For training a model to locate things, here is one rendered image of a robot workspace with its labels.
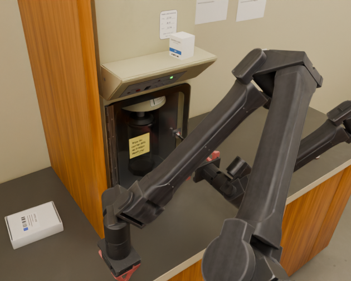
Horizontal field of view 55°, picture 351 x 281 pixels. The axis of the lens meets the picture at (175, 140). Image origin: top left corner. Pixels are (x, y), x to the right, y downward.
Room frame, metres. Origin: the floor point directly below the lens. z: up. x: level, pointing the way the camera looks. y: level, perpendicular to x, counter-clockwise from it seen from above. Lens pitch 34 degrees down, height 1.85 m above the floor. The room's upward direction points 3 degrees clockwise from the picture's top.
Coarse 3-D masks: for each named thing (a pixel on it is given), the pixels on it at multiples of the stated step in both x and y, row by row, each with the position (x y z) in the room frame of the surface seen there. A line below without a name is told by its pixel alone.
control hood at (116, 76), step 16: (112, 64) 0.86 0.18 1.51; (128, 64) 0.86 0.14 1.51; (144, 64) 0.87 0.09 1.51; (160, 64) 0.87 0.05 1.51; (176, 64) 0.88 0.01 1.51; (192, 64) 0.90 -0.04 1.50; (208, 64) 0.96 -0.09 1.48; (112, 80) 0.80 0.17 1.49; (128, 80) 0.78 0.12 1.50; (144, 80) 0.83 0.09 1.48; (112, 96) 0.82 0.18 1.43
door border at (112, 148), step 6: (108, 108) 0.85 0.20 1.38; (108, 114) 0.85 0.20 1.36; (108, 120) 0.84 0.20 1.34; (114, 126) 0.86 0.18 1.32; (108, 132) 0.84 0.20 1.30; (114, 132) 0.86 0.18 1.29; (114, 138) 0.86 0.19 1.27; (114, 144) 0.86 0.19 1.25; (114, 150) 0.86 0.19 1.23; (114, 156) 0.86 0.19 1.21; (114, 162) 0.85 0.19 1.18; (114, 168) 0.85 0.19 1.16; (114, 174) 0.85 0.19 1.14; (114, 180) 0.85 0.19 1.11; (114, 186) 0.85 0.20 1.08
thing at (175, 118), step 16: (144, 96) 0.93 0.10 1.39; (160, 96) 0.96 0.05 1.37; (176, 96) 1.00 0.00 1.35; (128, 112) 0.89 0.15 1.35; (144, 112) 0.93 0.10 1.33; (160, 112) 0.96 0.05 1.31; (176, 112) 1.00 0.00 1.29; (128, 128) 0.89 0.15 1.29; (144, 128) 0.93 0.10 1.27; (160, 128) 0.96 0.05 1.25; (176, 128) 1.00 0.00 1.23; (128, 144) 0.89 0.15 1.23; (160, 144) 0.96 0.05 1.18; (176, 144) 1.01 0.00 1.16; (128, 160) 0.89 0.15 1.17; (144, 160) 0.92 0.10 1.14; (160, 160) 0.97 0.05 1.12; (128, 176) 0.88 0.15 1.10
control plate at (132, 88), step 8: (184, 72) 0.92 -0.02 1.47; (152, 80) 0.85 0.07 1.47; (160, 80) 0.88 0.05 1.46; (168, 80) 0.92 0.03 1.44; (176, 80) 0.96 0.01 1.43; (128, 88) 0.82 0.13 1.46; (136, 88) 0.85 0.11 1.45; (144, 88) 0.88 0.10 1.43; (152, 88) 0.91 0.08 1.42; (120, 96) 0.85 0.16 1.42
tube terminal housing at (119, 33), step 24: (96, 0) 0.86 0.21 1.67; (120, 0) 0.90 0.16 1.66; (144, 0) 0.94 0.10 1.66; (168, 0) 0.99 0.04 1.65; (192, 0) 1.04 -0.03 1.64; (96, 24) 0.86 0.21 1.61; (120, 24) 0.90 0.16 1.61; (144, 24) 0.94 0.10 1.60; (192, 24) 1.05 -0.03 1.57; (96, 48) 0.86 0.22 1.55; (120, 48) 0.89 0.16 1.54; (144, 48) 0.94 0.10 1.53; (168, 48) 0.99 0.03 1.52
